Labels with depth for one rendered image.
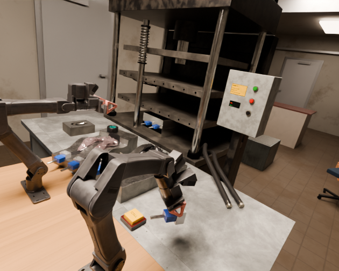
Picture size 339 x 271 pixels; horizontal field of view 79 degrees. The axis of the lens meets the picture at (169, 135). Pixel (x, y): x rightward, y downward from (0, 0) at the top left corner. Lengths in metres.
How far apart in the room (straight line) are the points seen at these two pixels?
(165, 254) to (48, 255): 0.40
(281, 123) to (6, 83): 5.20
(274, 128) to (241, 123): 4.05
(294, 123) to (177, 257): 4.82
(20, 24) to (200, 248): 3.23
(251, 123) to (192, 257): 0.92
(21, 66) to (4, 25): 0.49
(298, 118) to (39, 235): 5.11
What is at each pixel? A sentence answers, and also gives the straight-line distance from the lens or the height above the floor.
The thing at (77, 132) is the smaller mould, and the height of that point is 0.83.
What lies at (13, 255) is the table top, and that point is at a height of 0.80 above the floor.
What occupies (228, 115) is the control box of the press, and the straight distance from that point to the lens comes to 1.54.
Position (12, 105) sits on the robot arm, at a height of 1.22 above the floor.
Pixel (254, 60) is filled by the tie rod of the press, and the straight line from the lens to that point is 2.07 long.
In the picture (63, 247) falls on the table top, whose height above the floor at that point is 0.80.
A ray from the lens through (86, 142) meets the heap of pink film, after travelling 1.41.
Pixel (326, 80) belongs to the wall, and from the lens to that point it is 8.46.
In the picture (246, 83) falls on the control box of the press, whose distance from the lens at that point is 1.48.
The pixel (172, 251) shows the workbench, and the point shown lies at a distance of 0.89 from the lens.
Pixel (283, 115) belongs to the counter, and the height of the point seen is 0.66.
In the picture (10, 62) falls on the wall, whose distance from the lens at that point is 3.45.
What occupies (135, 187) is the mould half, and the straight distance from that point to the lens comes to 1.06.
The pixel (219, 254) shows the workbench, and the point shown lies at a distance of 0.94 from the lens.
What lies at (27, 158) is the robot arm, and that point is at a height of 0.99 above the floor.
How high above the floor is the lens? 1.47
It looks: 20 degrees down
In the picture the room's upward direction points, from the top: 9 degrees clockwise
